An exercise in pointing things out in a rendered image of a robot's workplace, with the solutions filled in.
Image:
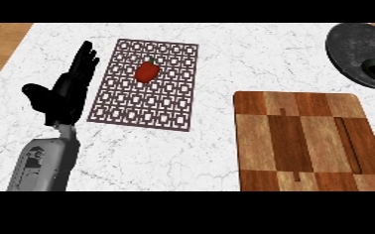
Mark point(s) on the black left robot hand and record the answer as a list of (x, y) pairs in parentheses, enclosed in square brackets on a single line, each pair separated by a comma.
[(69, 92)]

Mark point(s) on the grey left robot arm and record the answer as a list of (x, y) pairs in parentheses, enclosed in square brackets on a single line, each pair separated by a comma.
[(44, 162)]

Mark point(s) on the wooden cutting board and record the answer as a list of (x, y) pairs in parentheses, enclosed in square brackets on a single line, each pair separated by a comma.
[(305, 142)]

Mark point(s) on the dark grey pan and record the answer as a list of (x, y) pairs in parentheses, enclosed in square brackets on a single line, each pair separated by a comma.
[(352, 51)]

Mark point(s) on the brown patterned placemat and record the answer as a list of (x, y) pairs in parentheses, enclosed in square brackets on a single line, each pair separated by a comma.
[(147, 84)]

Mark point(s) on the red bell pepper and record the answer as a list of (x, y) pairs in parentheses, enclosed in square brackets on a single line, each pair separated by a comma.
[(147, 71)]

